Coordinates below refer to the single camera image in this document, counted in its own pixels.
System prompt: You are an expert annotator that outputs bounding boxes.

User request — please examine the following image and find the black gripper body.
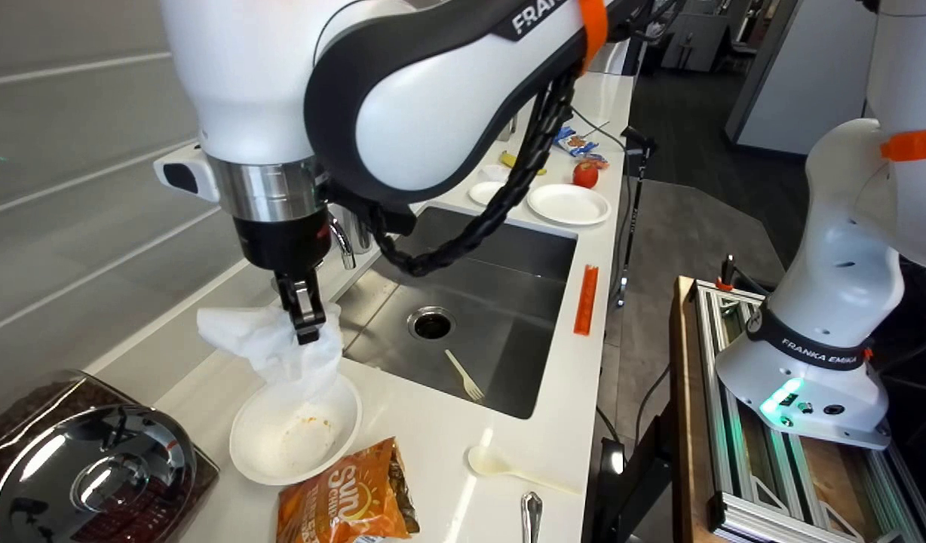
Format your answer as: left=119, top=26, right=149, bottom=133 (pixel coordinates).
left=230, top=209, right=331, bottom=288

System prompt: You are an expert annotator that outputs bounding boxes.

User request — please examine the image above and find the white tissue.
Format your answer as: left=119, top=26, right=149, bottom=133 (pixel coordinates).
left=194, top=299, right=350, bottom=403

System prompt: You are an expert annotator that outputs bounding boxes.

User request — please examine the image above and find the medium white plate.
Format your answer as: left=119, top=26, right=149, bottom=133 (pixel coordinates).
left=469, top=178, right=535, bottom=211

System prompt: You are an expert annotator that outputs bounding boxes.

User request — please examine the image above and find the large white plate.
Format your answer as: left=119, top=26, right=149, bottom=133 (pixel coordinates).
left=524, top=180, right=612, bottom=232

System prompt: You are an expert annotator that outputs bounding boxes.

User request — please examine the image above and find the black sink drain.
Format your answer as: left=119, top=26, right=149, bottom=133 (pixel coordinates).
left=403, top=301, right=456, bottom=345

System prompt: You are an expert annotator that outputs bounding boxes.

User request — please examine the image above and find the white bowl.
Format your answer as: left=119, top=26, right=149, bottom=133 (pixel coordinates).
left=226, top=368, right=364, bottom=492

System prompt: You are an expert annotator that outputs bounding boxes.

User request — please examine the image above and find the orange chip bag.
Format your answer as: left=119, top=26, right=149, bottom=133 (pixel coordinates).
left=274, top=434, right=423, bottom=543

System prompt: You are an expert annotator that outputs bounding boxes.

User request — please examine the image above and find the stainless steel sink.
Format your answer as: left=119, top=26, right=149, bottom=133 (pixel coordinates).
left=336, top=205, right=582, bottom=421

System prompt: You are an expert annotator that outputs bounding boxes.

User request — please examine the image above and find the shiny steel pot lid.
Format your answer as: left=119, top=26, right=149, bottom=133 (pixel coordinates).
left=0, top=402, right=200, bottom=543

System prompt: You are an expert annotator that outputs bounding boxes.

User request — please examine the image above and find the orange tape strip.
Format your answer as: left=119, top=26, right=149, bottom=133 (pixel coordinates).
left=571, top=263, right=604, bottom=341

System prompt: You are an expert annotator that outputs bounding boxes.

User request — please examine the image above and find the metal spoon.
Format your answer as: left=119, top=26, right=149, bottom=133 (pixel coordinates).
left=519, top=489, right=545, bottom=543

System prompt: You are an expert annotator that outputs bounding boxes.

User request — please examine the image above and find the small red object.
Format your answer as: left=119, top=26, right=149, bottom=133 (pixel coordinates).
left=571, top=156, right=604, bottom=189

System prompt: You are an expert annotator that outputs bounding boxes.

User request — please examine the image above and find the blue printed packet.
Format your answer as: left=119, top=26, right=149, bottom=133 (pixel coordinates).
left=551, top=122, right=601, bottom=164

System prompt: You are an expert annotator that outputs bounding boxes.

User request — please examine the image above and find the black tripod with light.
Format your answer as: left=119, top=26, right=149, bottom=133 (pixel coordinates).
left=578, top=410, right=676, bottom=543

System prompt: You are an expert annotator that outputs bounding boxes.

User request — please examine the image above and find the white cabinet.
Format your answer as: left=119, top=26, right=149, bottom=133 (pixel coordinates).
left=728, top=0, right=879, bottom=160

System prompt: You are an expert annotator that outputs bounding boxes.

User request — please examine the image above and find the black braided cable bundle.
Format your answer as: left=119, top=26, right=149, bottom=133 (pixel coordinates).
left=319, top=72, right=575, bottom=281

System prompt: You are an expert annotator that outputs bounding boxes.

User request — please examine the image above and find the black camera stand pole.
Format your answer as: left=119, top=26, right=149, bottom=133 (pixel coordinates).
left=612, top=122, right=659, bottom=309

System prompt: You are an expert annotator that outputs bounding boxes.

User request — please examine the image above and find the orange strap on working arm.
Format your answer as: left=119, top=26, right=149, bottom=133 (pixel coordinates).
left=575, top=0, right=612, bottom=72

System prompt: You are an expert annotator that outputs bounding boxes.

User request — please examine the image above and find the aluminium profile frame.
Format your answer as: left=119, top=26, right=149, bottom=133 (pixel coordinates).
left=666, top=272, right=926, bottom=543

